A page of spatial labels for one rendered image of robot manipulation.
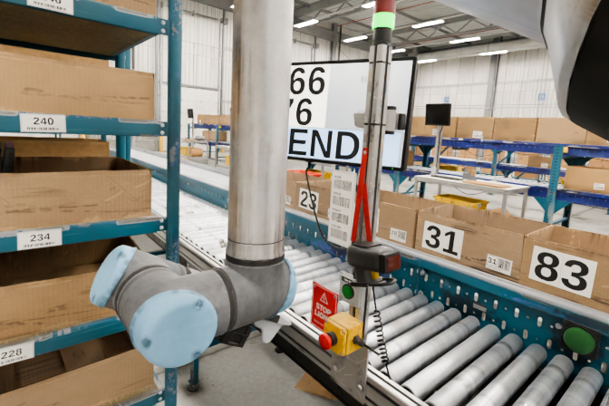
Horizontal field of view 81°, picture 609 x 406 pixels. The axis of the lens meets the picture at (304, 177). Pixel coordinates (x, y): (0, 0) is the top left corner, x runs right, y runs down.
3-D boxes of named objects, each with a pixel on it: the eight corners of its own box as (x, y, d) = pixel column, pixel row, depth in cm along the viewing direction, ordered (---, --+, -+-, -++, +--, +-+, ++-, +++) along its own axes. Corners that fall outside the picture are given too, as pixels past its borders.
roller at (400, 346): (353, 372, 97) (355, 355, 96) (449, 316, 130) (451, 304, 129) (368, 382, 93) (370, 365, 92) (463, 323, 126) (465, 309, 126)
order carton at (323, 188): (294, 210, 206) (295, 181, 204) (330, 206, 225) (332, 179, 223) (343, 227, 177) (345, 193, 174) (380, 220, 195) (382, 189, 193)
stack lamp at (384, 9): (367, 28, 84) (370, 2, 83) (381, 33, 87) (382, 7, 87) (384, 24, 80) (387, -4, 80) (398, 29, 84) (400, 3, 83)
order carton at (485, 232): (413, 250, 146) (417, 209, 144) (449, 239, 165) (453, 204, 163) (517, 285, 117) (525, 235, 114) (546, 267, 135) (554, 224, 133)
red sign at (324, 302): (309, 323, 103) (312, 281, 102) (312, 322, 104) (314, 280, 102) (350, 351, 91) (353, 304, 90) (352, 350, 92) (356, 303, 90)
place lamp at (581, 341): (561, 346, 101) (565, 323, 100) (562, 345, 102) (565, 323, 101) (592, 360, 96) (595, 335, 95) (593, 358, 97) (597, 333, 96)
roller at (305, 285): (268, 293, 127) (271, 307, 126) (363, 265, 161) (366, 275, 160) (261, 294, 131) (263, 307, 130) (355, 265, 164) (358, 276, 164)
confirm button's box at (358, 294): (336, 299, 92) (338, 274, 91) (344, 295, 94) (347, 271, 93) (356, 310, 87) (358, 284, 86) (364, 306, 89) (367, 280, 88)
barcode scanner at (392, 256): (385, 299, 76) (384, 251, 76) (344, 286, 85) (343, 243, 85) (403, 292, 80) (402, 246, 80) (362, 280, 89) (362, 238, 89)
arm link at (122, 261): (91, 318, 46) (77, 289, 54) (173, 335, 54) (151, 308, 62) (130, 252, 48) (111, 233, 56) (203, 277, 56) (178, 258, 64)
